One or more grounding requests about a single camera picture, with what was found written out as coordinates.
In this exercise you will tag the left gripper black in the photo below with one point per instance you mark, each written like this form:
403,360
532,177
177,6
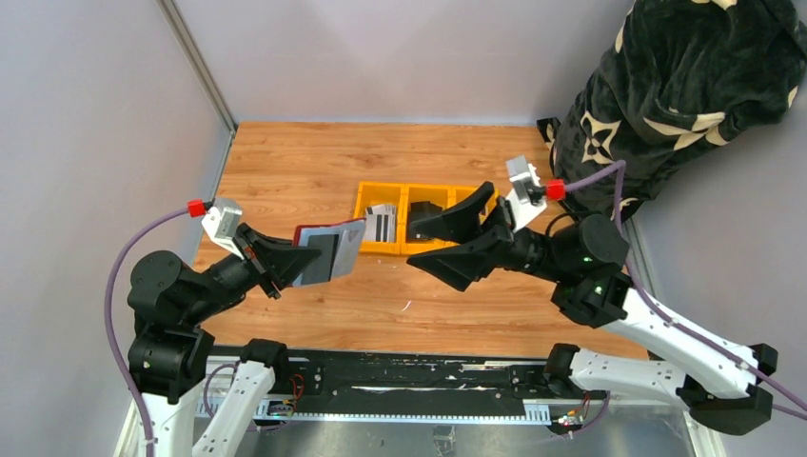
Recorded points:
284,264

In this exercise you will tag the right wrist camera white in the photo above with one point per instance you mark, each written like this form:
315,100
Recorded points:
527,198

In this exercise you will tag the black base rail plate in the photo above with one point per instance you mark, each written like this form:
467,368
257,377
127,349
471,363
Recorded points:
431,385

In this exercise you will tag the aluminium frame post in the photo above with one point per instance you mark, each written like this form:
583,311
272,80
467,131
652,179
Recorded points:
177,23

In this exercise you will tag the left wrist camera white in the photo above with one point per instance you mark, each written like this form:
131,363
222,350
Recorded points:
221,222

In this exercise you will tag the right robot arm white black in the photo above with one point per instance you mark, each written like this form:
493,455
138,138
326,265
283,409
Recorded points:
715,380

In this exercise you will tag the black card holder in bin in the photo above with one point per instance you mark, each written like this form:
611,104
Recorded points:
418,211

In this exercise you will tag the red card holder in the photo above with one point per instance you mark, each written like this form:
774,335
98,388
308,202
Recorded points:
339,246

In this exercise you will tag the grey credit card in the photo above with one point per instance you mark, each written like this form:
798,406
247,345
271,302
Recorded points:
320,270

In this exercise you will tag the white striped cards stack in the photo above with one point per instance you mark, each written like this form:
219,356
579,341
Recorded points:
380,223

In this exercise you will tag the black VIP credit card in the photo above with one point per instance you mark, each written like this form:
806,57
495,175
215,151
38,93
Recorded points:
422,226

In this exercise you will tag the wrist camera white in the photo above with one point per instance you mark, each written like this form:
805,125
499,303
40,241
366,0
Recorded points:
221,222
527,198

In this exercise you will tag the black patterned blanket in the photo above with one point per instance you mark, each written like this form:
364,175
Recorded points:
681,79

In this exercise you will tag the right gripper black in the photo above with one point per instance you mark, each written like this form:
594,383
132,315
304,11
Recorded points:
457,265

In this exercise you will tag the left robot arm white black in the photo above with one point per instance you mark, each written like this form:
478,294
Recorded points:
167,361

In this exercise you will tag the middle yellow bin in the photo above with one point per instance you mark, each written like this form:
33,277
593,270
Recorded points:
417,192

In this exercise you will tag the right yellow bin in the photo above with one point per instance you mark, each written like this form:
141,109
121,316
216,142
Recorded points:
459,193

